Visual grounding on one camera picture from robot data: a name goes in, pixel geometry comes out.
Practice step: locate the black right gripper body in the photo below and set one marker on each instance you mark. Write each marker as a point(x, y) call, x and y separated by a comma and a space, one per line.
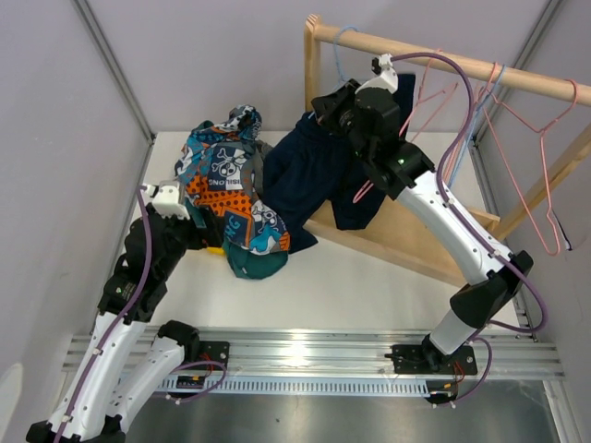
point(338, 117)

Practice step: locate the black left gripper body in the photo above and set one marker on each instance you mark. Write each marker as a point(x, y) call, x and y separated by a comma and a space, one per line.
point(197, 237)

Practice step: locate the green shorts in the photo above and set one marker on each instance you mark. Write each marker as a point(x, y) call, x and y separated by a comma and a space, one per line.
point(249, 266)

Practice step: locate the navy blue shorts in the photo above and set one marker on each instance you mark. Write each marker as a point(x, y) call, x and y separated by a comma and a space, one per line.
point(311, 165)

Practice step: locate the patterned orange blue shorts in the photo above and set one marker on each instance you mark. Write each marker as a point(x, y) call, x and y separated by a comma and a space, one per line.
point(216, 170)

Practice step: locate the grey shorts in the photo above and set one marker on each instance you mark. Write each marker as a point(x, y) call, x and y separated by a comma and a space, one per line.
point(261, 150)

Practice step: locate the light blue wire hanger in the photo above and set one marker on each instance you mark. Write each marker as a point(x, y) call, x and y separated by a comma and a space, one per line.
point(475, 120)

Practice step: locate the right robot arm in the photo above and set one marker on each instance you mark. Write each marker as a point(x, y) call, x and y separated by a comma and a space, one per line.
point(493, 273)

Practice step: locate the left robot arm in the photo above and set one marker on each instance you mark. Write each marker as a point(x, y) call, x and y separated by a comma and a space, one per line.
point(101, 403)

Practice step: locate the yellow plastic tray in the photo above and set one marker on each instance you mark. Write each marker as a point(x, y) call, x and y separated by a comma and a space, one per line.
point(218, 251)

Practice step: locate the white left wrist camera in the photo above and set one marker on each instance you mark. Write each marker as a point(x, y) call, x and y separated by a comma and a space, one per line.
point(167, 198)

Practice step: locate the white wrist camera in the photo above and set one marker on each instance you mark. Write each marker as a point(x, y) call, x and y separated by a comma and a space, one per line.
point(385, 75)
point(167, 198)

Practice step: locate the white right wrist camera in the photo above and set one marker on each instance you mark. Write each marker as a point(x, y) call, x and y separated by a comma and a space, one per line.
point(385, 75)

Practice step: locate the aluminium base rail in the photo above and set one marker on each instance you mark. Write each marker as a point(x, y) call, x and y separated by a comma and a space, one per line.
point(360, 353)

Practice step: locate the perforated cable duct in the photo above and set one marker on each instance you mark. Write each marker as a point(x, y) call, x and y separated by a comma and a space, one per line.
point(381, 386)

